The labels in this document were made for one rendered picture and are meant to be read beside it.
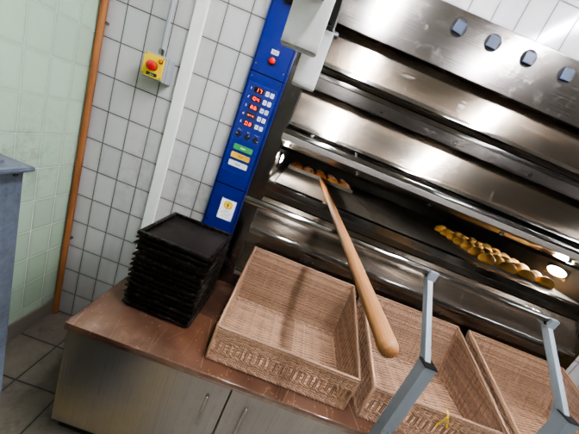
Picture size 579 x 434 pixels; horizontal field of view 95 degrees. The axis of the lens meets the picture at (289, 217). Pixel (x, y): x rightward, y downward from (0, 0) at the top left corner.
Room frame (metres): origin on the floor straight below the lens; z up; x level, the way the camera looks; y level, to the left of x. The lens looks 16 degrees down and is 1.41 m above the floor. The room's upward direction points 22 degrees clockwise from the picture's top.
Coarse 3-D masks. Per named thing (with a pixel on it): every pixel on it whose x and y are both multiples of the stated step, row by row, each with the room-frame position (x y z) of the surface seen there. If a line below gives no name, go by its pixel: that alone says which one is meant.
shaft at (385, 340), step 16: (336, 208) 1.12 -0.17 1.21; (336, 224) 0.90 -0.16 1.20; (352, 256) 0.62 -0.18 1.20; (352, 272) 0.55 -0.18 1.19; (368, 288) 0.47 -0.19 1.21; (368, 304) 0.42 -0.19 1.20; (368, 320) 0.39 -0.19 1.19; (384, 320) 0.38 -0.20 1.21; (384, 336) 0.34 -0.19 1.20; (384, 352) 0.32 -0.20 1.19
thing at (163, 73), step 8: (144, 56) 1.15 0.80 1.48; (152, 56) 1.16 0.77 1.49; (160, 56) 1.16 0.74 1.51; (144, 64) 1.15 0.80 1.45; (168, 64) 1.18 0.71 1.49; (144, 72) 1.15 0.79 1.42; (152, 72) 1.16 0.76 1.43; (160, 72) 1.16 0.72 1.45; (168, 72) 1.19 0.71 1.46; (160, 80) 1.16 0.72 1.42; (168, 80) 1.20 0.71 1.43
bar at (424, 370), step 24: (288, 216) 0.89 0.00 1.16; (360, 240) 0.91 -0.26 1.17; (408, 264) 0.90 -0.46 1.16; (432, 288) 0.88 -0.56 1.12; (480, 288) 0.92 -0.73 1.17; (528, 312) 0.92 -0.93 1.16; (552, 336) 0.90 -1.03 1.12; (552, 360) 0.85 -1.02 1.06; (408, 384) 0.70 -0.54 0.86; (552, 384) 0.80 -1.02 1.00; (408, 408) 0.68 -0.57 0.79; (552, 408) 0.77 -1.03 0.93; (384, 432) 0.68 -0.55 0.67; (552, 432) 0.71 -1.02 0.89
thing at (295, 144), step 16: (288, 144) 1.19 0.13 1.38; (304, 144) 1.11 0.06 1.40; (320, 160) 1.30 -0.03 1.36; (336, 160) 1.12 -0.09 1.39; (368, 176) 1.17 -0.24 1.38; (384, 176) 1.13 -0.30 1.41; (400, 192) 1.28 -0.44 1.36; (416, 192) 1.13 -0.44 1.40; (448, 208) 1.18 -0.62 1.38; (464, 208) 1.14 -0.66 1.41; (480, 224) 1.26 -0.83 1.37; (496, 224) 1.15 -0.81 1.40; (528, 240) 1.16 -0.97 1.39; (544, 240) 1.16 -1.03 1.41; (560, 256) 1.24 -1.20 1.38; (576, 256) 1.16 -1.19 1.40
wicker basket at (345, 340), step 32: (256, 256) 1.22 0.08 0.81; (256, 288) 1.18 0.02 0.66; (288, 288) 1.20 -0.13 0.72; (320, 288) 1.22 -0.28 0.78; (352, 288) 1.23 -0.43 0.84; (224, 320) 0.92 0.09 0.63; (256, 320) 1.05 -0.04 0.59; (288, 320) 1.14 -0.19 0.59; (320, 320) 1.18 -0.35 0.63; (352, 320) 1.05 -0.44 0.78; (224, 352) 0.77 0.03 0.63; (256, 352) 0.77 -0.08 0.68; (288, 352) 0.77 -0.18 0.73; (320, 352) 1.02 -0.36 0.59; (352, 352) 0.93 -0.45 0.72; (288, 384) 0.77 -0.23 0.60; (320, 384) 0.78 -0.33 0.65; (352, 384) 0.79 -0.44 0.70
